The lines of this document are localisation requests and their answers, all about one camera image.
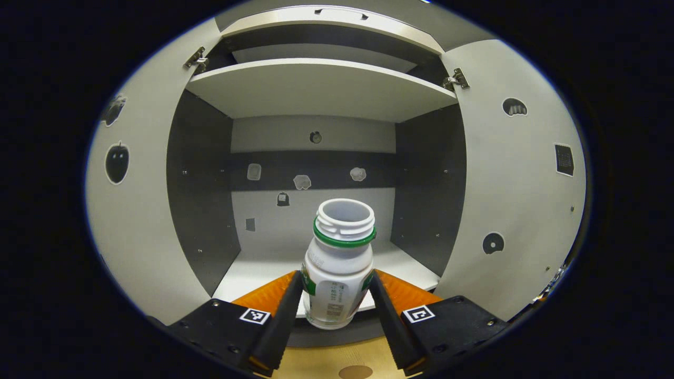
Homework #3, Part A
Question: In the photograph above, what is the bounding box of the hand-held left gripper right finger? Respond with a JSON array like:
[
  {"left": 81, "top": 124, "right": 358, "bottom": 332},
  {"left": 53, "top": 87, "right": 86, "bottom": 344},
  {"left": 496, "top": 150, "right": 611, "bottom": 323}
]
[{"left": 368, "top": 268, "right": 508, "bottom": 376}]

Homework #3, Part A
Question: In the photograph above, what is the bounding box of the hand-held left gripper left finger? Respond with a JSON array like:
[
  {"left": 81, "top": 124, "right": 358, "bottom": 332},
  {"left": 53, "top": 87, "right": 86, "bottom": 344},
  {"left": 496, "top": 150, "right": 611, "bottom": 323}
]
[{"left": 167, "top": 270, "right": 305, "bottom": 377}]

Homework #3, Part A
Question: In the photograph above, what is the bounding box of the white plastic bottle green label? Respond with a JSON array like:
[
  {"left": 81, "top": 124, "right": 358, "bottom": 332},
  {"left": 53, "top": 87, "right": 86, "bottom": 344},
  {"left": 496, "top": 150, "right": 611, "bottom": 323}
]
[{"left": 301, "top": 198, "right": 378, "bottom": 331}]

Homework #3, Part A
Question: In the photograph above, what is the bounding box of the white cabinet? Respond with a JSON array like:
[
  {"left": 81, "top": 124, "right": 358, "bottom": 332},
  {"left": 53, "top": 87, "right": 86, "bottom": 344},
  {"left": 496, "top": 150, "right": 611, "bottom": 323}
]
[{"left": 166, "top": 4, "right": 468, "bottom": 348}]

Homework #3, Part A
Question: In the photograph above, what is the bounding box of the metal door hinge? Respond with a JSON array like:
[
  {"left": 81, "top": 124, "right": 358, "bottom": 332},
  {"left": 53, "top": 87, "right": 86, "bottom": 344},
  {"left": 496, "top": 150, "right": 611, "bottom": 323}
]
[
  {"left": 183, "top": 46, "right": 210, "bottom": 73},
  {"left": 442, "top": 67, "right": 470, "bottom": 91}
]

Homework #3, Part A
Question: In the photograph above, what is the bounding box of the white cabinet drawer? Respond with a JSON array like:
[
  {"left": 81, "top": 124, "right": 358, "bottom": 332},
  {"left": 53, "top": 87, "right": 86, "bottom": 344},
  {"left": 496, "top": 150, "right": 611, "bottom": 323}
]
[{"left": 221, "top": 5, "right": 445, "bottom": 56}]

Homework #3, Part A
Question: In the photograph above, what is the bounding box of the drawer handle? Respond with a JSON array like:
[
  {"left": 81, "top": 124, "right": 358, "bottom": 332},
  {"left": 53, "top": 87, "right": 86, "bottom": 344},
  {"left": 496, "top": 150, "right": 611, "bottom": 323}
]
[{"left": 314, "top": 7, "right": 369, "bottom": 21}]

